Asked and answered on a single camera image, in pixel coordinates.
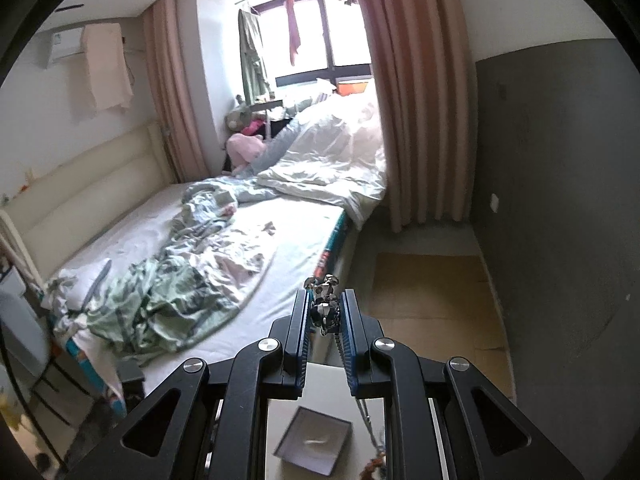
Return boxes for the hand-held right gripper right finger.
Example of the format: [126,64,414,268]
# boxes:
[339,287,585,480]

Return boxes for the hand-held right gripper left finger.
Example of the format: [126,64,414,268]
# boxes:
[65,287,314,480]

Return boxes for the silver chain necklace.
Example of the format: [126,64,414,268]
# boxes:
[305,274,387,457]

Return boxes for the dark grey jewelry box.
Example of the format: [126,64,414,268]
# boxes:
[272,406,355,477]

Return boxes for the cartoon printed bed sheet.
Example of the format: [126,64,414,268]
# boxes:
[310,210,351,287]

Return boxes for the bed with white blanket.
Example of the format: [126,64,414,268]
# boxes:
[45,180,352,392]

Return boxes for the green patterned blanket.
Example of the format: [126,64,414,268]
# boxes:
[50,180,279,367]

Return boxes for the white duvet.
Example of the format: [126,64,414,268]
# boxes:
[255,80,389,227]

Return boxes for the pink plush toy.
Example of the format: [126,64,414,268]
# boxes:
[225,132,266,176]

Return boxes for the grey plush toy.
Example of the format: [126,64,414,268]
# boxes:
[225,95,254,134]

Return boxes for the cream padded headboard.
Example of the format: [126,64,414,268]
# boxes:
[0,122,177,272]

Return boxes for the pink curtain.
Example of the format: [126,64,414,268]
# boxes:
[347,0,479,234]
[140,0,227,187]

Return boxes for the green hanging garment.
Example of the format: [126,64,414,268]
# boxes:
[237,7,274,101]

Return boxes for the grey chair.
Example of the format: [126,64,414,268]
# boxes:
[0,275,52,387]

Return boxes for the window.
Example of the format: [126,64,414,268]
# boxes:
[249,0,374,89]

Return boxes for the red hanging garment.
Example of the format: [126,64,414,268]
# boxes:
[284,0,304,67]

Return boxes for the beige hanging towel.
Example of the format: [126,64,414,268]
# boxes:
[82,22,135,114]

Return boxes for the white air conditioner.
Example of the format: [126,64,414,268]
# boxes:
[47,27,87,69]

